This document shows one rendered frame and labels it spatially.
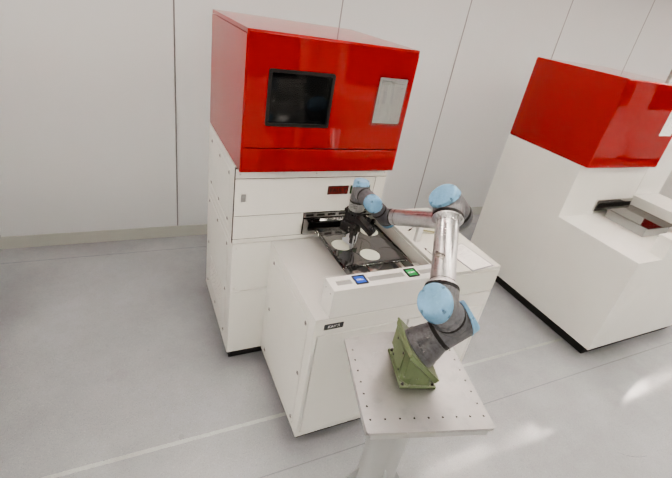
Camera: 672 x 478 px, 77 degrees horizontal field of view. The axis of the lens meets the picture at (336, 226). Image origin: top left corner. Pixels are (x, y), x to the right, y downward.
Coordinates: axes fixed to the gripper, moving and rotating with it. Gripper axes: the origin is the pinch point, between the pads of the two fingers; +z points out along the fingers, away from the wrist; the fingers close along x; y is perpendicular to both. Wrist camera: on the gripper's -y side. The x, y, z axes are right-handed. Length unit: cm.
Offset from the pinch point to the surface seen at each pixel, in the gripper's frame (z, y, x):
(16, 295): 91, 191, 66
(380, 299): 3.4, -27.2, 24.1
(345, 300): 0.8, -17.0, 38.0
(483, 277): 0, -61, -22
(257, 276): 31, 44, 15
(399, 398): 9, -53, 62
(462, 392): 9, -71, 45
